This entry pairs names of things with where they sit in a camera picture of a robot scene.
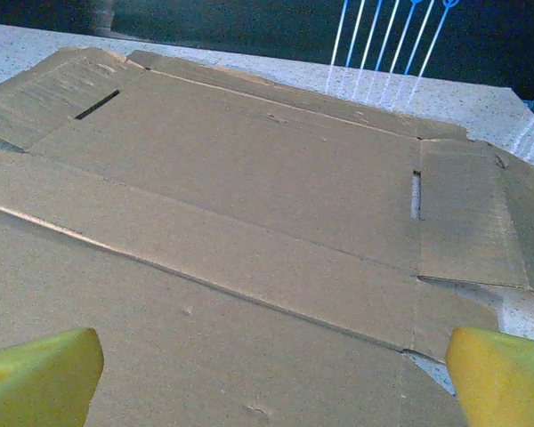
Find brown cardboard box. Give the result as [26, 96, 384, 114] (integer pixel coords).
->
[0, 46, 534, 427]

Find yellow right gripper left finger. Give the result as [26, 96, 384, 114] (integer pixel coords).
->
[0, 327, 105, 427]

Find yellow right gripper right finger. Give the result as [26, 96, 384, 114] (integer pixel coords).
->
[445, 326, 534, 427]

